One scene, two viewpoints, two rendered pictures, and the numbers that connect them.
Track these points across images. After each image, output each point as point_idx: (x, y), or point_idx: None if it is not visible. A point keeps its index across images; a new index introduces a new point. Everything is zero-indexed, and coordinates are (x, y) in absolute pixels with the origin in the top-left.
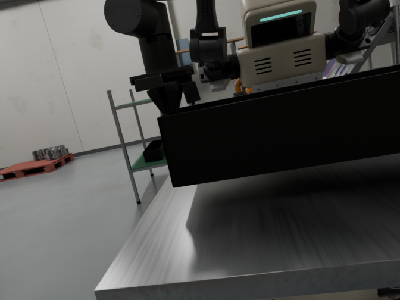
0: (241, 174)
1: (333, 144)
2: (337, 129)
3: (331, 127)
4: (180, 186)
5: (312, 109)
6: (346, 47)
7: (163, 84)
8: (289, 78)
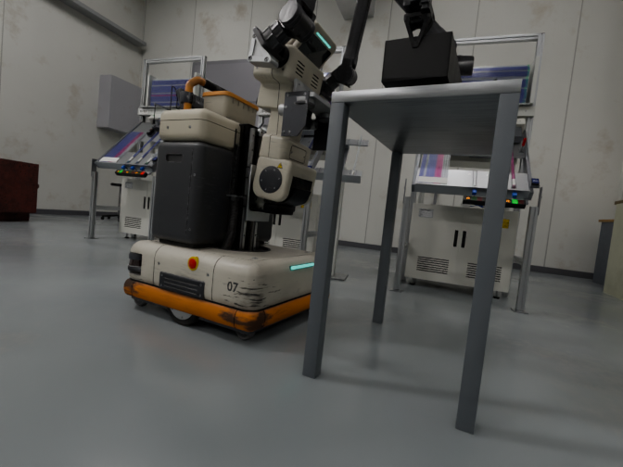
0: None
1: None
2: None
3: None
4: (448, 77)
5: (458, 77)
6: (327, 92)
7: (432, 17)
8: (311, 90)
